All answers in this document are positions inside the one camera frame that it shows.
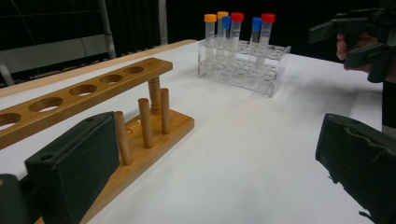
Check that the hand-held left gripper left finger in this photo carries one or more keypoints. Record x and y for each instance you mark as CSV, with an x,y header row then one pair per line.
x,y
74,161

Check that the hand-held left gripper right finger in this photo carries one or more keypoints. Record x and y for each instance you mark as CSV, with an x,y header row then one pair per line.
x,y
361,165

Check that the red cap test tube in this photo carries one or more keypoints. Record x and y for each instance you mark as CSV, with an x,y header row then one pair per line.
x,y
268,18
237,17

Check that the blue cap test tube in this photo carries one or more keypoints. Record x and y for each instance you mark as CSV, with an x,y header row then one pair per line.
x,y
226,22
256,23

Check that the wooden test tube rack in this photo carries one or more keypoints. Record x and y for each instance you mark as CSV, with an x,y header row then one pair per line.
x,y
93,90

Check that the orange cap test tube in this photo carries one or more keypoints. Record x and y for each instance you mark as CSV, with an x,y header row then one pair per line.
x,y
210,18
222,14

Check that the grey metal stand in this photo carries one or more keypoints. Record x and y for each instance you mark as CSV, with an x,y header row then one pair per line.
x,y
62,51

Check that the white table mat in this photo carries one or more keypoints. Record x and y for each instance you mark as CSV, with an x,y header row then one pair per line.
x,y
249,149

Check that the black curtain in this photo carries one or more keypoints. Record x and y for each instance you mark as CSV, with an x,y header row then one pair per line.
x,y
186,18

